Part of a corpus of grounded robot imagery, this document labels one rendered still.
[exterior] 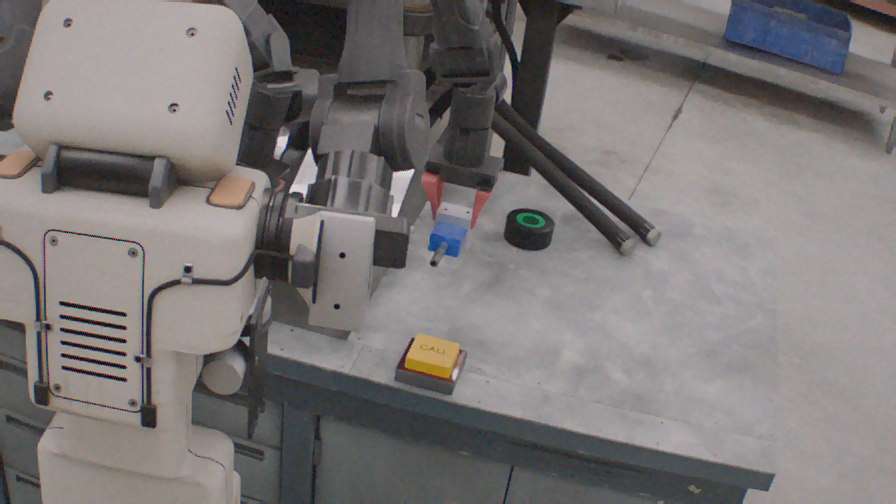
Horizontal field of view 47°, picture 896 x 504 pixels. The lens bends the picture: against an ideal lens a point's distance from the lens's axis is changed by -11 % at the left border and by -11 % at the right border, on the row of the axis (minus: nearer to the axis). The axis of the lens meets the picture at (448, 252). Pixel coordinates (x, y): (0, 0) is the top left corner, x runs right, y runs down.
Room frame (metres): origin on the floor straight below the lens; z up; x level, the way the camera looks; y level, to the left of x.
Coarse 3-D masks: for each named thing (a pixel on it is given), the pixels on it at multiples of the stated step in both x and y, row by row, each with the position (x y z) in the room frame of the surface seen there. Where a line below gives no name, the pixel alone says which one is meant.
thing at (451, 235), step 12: (444, 204) 1.42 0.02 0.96; (444, 216) 1.39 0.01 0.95; (456, 216) 1.39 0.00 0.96; (468, 216) 1.39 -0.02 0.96; (444, 228) 1.37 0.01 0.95; (456, 228) 1.38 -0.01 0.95; (468, 228) 1.38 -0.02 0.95; (432, 240) 1.35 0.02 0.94; (444, 240) 1.35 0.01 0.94; (456, 240) 1.35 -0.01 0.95; (468, 240) 1.39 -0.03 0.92; (444, 252) 1.33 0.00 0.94; (456, 252) 1.34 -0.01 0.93; (432, 264) 1.30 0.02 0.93
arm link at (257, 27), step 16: (192, 0) 1.34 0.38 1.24; (208, 0) 1.33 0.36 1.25; (224, 0) 1.34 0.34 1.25; (240, 0) 1.36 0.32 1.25; (240, 16) 1.34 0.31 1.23; (256, 16) 1.36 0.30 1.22; (272, 16) 1.39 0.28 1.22; (256, 32) 1.35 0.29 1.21; (256, 48) 1.34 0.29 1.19; (256, 64) 1.35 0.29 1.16
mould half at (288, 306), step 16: (288, 128) 1.64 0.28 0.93; (304, 160) 1.58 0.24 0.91; (304, 176) 1.55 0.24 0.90; (400, 176) 1.56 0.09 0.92; (416, 176) 1.60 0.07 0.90; (304, 192) 1.52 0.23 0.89; (400, 192) 1.53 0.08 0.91; (416, 192) 1.62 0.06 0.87; (400, 208) 1.51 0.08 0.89; (416, 208) 1.63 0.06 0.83; (384, 272) 1.46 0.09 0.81; (272, 288) 1.30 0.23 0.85; (288, 288) 1.29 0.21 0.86; (272, 304) 1.30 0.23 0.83; (288, 304) 1.29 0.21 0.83; (304, 304) 1.29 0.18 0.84; (272, 320) 1.30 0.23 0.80; (288, 320) 1.29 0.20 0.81; (304, 320) 1.29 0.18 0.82; (336, 336) 1.28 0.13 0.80
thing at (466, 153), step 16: (448, 128) 1.39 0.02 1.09; (448, 144) 1.39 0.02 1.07; (464, 144) 1.37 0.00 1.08; (480, 144) 1.38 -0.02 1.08; (432, 160) 1.38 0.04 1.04; (448, 160) 1.38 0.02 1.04; (464, 160) 1.37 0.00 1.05; (480, 160) 1.38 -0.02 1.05; (496, 160) 1.41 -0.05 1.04; (480, 176) 1.36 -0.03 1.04; (496, 176) 1.37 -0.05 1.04
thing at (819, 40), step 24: (744, 0) 4.77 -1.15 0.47; (768, 0) 5.13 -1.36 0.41; (792, 0) 5.10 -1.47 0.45; (744, 24) 4.78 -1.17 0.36; (768, 24) 4.74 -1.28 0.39; (792, 24) 4.71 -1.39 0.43; (816, 24) 4.69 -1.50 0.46; (840, 24) 5.03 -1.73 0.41; (768, 48) 4.74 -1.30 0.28; (792, 48) 4.72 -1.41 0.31; (816, 48) 4.69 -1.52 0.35; (840, 48) 4.66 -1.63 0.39; (840, 72) 4.65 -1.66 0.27
